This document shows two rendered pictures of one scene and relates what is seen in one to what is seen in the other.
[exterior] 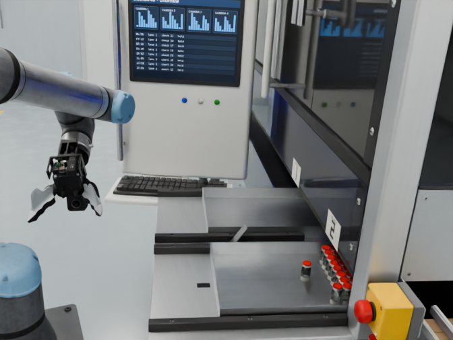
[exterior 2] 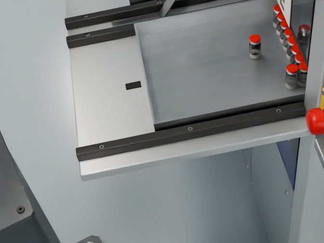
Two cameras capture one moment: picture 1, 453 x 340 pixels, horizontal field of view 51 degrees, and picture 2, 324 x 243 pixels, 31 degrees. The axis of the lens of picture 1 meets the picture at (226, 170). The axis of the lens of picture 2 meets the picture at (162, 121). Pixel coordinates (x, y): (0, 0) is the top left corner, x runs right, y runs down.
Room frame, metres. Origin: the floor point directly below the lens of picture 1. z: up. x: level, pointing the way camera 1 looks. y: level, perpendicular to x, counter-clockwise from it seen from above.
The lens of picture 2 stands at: (0.16, -0.09, 1.70)
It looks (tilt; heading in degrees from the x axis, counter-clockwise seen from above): 51 degrees down; 6
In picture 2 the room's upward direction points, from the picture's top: 11 degrees counter-clockwise
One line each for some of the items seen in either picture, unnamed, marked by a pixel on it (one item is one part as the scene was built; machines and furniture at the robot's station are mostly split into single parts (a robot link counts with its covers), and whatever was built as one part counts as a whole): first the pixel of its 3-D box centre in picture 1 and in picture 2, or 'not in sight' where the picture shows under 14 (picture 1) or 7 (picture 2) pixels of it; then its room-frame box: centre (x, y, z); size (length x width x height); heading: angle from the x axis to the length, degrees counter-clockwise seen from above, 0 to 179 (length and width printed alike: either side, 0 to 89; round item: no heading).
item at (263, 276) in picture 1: (288, 276); (233, 58); (0.93, -0.15, 0.90); 0.34 x 0.26 x 0.04; 97
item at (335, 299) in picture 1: (336, 294); (291, 76); (0.86, -0.25, 0.91); 0.02 x 0.02 x 0.05
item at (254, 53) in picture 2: (305, 271); (254, 47); (0.94, -0.20, 0.90); 0.02 x 0.02 x 0.04
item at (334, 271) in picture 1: (334, 273); (290, 43); (0.94, -0.26, 0.91); 0.18 x 0.02 x 0.05; 7
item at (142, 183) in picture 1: (172, 186); not in sight; (1.59, 0.19, 0.82); 0.40 x 0.14 x 0.02; 89
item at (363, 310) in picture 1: (366, 311); (320, 120); (0.69, -0.26, 0.99); 0.04 x 0.04 x 0.04; 7
